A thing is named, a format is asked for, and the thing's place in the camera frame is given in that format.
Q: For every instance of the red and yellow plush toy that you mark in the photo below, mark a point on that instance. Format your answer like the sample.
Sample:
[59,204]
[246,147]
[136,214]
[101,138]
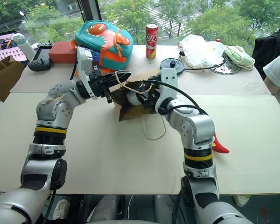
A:
[220,148]

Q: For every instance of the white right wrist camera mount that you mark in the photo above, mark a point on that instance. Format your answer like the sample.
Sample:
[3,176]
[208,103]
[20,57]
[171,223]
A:
[169,81]

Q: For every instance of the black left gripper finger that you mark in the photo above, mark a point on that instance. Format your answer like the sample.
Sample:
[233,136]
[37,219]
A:
[120,75]
[108,94]

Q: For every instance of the black round disc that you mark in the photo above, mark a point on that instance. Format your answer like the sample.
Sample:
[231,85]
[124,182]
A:
[172,65]

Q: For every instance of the black garment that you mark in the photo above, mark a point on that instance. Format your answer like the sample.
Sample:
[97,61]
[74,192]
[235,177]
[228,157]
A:
[270,46]

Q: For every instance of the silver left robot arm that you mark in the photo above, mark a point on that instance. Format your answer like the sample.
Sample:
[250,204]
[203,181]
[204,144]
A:
[49,109]

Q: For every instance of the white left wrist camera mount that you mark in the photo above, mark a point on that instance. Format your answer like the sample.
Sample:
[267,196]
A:
[84,63]

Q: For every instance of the laptop screen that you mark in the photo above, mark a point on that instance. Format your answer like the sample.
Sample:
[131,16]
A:
[4,50]

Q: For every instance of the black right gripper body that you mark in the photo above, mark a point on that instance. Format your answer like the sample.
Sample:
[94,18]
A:
[154,96]

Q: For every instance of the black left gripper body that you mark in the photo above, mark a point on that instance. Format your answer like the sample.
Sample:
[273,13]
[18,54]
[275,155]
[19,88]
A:
[100,82]

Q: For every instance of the white plastic bag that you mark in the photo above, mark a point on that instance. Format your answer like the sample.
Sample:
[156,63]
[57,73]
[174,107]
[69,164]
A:
[200,50]

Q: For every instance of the large brown paper bag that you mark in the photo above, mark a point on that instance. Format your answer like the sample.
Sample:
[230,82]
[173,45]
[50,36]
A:
[3,79]

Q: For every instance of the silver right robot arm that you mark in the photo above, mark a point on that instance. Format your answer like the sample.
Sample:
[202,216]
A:
[196,130]

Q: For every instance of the round silver metal tray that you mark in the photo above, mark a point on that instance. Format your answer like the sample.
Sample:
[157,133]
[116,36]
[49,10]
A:
[226,67]

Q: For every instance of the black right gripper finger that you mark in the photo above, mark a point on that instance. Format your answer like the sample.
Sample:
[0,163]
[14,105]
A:
[143,87]
[145,100]

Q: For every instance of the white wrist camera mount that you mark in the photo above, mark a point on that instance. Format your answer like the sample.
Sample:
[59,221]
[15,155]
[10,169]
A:
[169,81]
[84,63]

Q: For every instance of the person in white shirt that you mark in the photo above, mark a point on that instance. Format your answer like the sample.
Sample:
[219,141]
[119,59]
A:
[278,72]

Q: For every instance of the red rectangular box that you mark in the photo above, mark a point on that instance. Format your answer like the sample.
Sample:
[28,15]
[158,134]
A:
[61,52]

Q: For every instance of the white bottle with green cap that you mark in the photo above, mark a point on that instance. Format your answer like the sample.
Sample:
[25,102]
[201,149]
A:
[25,47]

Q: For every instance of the white plush toy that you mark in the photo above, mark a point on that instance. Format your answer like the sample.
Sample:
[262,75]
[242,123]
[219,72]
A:
[132,99]

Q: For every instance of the green and white cloth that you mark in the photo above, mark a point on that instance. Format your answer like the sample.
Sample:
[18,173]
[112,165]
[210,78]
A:
[239,58]

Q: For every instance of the pale green sneaker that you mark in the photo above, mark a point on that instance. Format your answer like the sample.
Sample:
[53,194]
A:
[241,200]

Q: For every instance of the white sneaker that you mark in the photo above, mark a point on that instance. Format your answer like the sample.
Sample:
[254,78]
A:
[60,208]

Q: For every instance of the red soda can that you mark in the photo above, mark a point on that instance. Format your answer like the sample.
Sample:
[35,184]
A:
[151,40]

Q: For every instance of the dark window frame post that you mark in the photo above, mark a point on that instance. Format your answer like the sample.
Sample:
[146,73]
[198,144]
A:
[88,10]

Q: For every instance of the teal dinosaur backpack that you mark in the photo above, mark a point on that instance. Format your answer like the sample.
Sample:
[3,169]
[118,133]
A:
[107,44]

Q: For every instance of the black remote controller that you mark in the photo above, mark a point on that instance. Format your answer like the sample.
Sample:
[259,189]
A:
[40,59]

